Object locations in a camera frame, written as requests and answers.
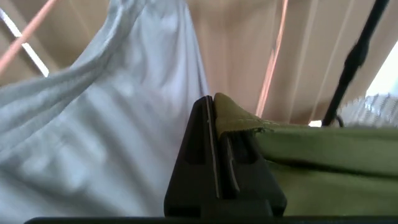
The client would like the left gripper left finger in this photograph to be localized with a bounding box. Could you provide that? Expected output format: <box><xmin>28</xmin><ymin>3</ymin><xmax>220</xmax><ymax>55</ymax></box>
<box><xmin>164</xmin><ymin>95</ymin><xmax>220</xmax><ymax>218</ymax></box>

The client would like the white laundry basket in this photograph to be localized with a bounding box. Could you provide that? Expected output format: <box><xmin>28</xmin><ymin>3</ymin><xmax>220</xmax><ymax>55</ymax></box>
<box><xmin>337</xmin><ymin>93</ymin><xmax>398</xmax><ymax>129</ymax></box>

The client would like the beige curtain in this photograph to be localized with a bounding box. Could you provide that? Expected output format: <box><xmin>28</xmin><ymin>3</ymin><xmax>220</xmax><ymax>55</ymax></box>
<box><xmin>0</xmin><ymin>0</ymin><xmax>398</xmax><ymax>125</ymax></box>

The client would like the pink clothes hanger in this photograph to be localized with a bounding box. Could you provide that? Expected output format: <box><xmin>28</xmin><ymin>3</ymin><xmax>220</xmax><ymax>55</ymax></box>
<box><xmin>0</xmin><ymin>0</ymin><xmax>289</xmax><ymax>118</ymax></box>

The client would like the green garment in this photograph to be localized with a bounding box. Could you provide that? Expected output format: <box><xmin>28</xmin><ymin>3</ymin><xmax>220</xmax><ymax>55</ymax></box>
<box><xmin>213</xmin><ymin>92</ymin><xmax>398</xmax><ymax>217</ymax></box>

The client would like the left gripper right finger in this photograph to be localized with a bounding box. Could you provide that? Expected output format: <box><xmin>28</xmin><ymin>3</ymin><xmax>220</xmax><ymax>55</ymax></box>
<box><xmin>217</xmin><ymin>130</ymin><xmax>287</xmax><ymax>218</ymax></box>

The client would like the black clothes rack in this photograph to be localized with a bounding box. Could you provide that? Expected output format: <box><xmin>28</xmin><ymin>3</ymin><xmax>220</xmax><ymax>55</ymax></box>
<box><xmin>322</xmin><ymin>0</ymin><xmax>390</xmax><ymax>128</ymax></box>

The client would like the pale grey shirt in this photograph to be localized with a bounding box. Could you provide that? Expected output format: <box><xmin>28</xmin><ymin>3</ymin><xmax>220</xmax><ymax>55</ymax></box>
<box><xmin>0</xmin><ymin>0</ymin><xmax>210</xmax><ymax>223</ymax></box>

